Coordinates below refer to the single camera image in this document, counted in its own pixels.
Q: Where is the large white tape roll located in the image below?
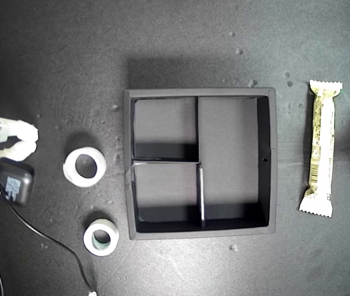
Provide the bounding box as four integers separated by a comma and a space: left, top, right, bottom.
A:
62, 146, 107, 188

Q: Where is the small black camera box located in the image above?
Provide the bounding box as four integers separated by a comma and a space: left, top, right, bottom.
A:
0, 157, 36, 207

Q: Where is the cream snack bar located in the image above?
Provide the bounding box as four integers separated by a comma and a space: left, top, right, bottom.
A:
298, 79, 344, 219

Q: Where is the black tray with wells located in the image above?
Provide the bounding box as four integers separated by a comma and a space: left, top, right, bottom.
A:
123, 88, 278, 241

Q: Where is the small white tape roll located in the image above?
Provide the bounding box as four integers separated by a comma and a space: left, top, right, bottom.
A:
83, 218, 120, 257

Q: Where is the black camera cable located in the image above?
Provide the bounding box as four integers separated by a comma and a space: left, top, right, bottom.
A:
4, 195, 96, 293

